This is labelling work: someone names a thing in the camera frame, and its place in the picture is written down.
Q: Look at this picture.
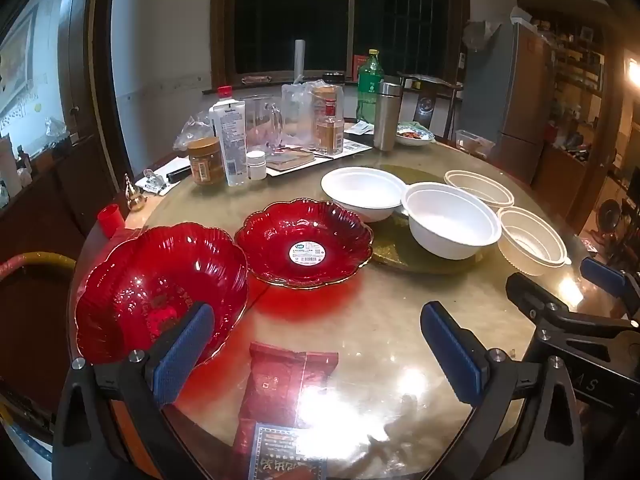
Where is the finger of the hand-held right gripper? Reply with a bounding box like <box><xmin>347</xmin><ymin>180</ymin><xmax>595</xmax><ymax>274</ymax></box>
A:
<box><xmin>505</xmin><ymin>272</ymin><xmax>640</xmax><ymax>342</ymax></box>
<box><xmin>580</xmin><ymin>256</ymin><xmax>640</xmax><ymax>318</ymax></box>

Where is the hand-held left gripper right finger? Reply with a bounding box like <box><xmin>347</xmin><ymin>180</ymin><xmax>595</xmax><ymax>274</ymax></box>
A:
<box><xmin>420</xmin><ymin>301</ymin><xmax>586</xmax><ymax>480</ymax></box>

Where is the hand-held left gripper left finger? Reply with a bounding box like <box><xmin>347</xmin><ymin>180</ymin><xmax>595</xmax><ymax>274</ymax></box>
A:
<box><xmin>52</xmin><ymin>301</ymin><xmax>216</xmax><ymax>480</ymax></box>

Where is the beige plastic bowl with tab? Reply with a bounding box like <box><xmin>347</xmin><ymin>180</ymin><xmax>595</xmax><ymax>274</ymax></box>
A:
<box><xmin>497</xmin><ymin>207</ymin><xmax>572</xmax><ymax>277</ymax></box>

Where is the deep red scalloped plate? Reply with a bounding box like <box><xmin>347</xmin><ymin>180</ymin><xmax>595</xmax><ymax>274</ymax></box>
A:
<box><xmin>74</xmin><ymin>225</ymin><xmax>250</xmax><ymax>367</ymax></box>

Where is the white foam bowl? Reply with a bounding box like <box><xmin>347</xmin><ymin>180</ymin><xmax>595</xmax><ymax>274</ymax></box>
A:
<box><xmin>401</xmin><ymin>182</ymin><xmax>502</xmax><ymax>261</ymax></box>
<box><xmin>320</xmin><ymin>166</ymin><xmax>408</xmax><ymax>223</ymax></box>

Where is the beige ribbed plastic bowl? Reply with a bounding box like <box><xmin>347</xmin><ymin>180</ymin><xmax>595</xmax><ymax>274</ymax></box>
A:
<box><xmin>444</xmin><ymin>170</ymin><xmax>515</xmax><ymax>211</ymax></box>

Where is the red scalloped plate white label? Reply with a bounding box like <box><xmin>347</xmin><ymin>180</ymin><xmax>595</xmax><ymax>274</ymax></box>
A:
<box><xmin>234</xmin><ymin>199</ymin><xmax>375</xmax><ymax>290</ymax></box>

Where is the red snack packet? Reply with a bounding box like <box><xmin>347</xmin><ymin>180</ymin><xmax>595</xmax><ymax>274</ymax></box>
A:
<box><xmin>232</xmin><ymin>341</ymin><xmax>340</xmax><ymax>480</ymax></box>

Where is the gold round table mat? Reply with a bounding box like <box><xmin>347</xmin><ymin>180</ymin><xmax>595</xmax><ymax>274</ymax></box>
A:
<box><xmin>370</xmin><ymin>165</ymin><xmax>486</xmax><ymax>273</ymax></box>

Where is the small red cup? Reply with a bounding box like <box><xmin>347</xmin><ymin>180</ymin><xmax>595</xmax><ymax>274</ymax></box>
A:
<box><xmin>97</xmin><ymin>205</ymin><xmax>126</xmax><ymax>238</ymax></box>

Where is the brass ornament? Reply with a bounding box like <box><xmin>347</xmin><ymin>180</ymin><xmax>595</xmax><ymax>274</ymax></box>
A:
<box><xmin>122</xmin><ymin>174</ymin><xmax>148</xmax><ymax>211</ymax></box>

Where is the clear plastic food container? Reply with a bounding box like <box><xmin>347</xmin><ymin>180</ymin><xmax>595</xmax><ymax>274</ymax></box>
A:
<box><xmin>455</xmin><ymin>130</ymin><xmax>496</xmax><ymax>156</ymax></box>

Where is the brown spread jar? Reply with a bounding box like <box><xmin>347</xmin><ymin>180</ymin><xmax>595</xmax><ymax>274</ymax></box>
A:
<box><xmin>187</xmin><ymin>136</ymin><xmax>227</xmax><ymax>186</ymax></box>

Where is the patterned bowl with food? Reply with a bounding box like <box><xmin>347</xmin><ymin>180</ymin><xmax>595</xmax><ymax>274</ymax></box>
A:
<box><xmin>396</xmin><ymin>126</ymin><xmax>435</xmax><ymax>148</ymax></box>

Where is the small white jar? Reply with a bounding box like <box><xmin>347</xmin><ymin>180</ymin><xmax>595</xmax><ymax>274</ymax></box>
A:
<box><xmin>245</xmin><ymin>150</ymin><xmax>268</xmax><ymax>181</ymax></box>

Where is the wooden shelf cabinet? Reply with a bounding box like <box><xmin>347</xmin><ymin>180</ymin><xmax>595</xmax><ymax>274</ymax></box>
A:
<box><xmin>517</xmin><ymin>0</ymin><xmax>626</xmax><ymax>231</ymax></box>

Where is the grey refrigerator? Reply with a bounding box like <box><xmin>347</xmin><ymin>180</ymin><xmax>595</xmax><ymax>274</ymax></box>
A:
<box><xmin>457</xmin><ymin>20</ymin><xmax>556</xmax><ymax>181</ymax></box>

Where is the white bottle red cap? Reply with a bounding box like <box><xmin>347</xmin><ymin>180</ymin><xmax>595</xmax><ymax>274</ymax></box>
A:
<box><xmin>208</xmin><ymin>85</ymin><xmax>249</xmax><ymax>187</ymax></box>

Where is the dark wooden chair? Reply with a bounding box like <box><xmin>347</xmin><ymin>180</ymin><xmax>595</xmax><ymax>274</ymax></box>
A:
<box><xmin>397</xmin><ymin>71</ymin><xmax>465</xmax><ymax>143</ymax></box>

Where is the crumpled clear plastic bag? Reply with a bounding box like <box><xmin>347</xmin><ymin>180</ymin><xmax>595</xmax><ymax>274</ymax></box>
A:
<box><xmin>172</xmin><ymin>112</ymin><xmax>218</xmax><ymax>151</ymax></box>

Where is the white paper tray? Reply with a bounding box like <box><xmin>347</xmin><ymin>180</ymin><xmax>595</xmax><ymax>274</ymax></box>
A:
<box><xmin>265</xmin><ymin>140</ymin><xmax>375</xmax><ymax>177</ymax></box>

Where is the steel thermos flask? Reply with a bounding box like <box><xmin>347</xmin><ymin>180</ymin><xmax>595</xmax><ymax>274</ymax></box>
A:
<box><xmin>374</xmin><ymin>80</ymin><xmax>401</xmax><ymax>152</ymax></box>

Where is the clear glass mug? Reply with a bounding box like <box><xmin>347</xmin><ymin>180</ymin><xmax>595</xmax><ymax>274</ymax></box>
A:
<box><xmin>243</xmin><ymin>95</ymin><xmax>286</xmax><ymax>156</ymax></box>

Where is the green plastic bottle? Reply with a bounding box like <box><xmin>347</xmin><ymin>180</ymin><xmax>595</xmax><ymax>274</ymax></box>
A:
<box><xmin>356</xmin><ymin>49</ymin><xmax>385</xmax><ymax>123</ymax></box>

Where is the dark wooden framed window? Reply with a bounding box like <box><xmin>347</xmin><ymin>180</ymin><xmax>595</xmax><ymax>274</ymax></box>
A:
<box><xmin>210</xmin><ymin>0</ymin><xmax>471</xmax><ymax>86</ymax></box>

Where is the framed wall picture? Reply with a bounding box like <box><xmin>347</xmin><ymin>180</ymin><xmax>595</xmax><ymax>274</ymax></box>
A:
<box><xmin>0</xmin><ymin>0</ymin><xmax>41</xmax><ymax>111</ymax></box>

